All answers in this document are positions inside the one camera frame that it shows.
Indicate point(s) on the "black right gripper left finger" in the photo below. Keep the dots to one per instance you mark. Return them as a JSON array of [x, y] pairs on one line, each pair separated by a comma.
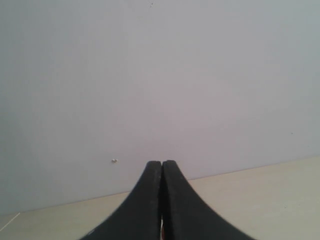
[[139, 215]]

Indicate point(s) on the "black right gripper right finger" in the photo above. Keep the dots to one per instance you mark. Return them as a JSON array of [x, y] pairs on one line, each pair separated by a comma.
[[185, 214]]

